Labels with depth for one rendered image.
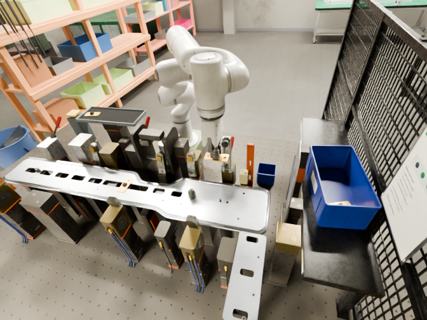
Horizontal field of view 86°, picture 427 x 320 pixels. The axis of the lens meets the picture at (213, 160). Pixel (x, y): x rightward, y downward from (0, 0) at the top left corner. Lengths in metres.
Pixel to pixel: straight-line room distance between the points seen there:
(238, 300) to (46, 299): 0.91
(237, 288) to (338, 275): 0.31
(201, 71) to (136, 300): 0.98
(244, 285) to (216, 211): 0.30
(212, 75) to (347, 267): 0.70
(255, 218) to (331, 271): 0.30
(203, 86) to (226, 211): 0.53
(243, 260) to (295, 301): 0.37
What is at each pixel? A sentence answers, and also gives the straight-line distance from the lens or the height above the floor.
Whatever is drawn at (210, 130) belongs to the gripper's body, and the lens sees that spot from 0.68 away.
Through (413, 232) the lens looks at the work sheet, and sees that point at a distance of 0.76.
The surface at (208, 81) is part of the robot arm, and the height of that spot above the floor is 1.54.
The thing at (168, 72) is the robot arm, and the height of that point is 1.43.
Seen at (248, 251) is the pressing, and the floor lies 1.00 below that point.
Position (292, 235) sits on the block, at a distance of 0.85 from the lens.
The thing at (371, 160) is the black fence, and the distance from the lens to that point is 1.04.
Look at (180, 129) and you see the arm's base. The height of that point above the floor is 0.93.
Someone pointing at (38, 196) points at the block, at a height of 1.03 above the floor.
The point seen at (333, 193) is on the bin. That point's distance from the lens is 1.04.
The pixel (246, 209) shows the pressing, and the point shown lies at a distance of 0.97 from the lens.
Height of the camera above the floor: 1.79
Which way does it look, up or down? 42 degrees down
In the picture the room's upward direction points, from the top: 7 degrees counter-clockwise
